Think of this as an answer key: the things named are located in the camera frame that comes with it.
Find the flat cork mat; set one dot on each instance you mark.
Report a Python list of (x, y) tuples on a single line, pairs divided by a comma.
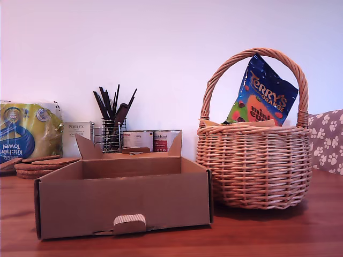
[(40, 159), (61, 161)]

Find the white Porlex box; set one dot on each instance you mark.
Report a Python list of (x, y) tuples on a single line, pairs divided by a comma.
[(72, 128)]

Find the black chopstick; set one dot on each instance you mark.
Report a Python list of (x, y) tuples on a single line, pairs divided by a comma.
[(107, 97), (99, 104), (103, 97), (132, 96), (117, 93)]

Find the grey paw print cushion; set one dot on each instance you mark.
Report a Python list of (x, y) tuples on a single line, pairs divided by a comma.
[(327, 139)]

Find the blue Terry's mini eggs bag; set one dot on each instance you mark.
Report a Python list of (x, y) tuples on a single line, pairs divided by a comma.
[(265, 88)]

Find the yellow blue kitchen towel pack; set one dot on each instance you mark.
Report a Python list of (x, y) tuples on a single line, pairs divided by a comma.
[(16, 128)]

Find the tin can red label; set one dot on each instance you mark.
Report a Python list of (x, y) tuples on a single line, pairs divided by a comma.
[(163, 142)]

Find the square cork mat pile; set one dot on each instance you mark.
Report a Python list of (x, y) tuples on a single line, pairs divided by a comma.
[(9, 164)]

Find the round cork coaster stack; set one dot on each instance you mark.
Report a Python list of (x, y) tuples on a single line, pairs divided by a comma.
[(29, 171)]

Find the tin can white label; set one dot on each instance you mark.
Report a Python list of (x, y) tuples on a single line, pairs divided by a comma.
[(139, 139)]

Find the brown cardboard box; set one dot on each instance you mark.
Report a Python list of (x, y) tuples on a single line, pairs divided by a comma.
[(107, 203)]

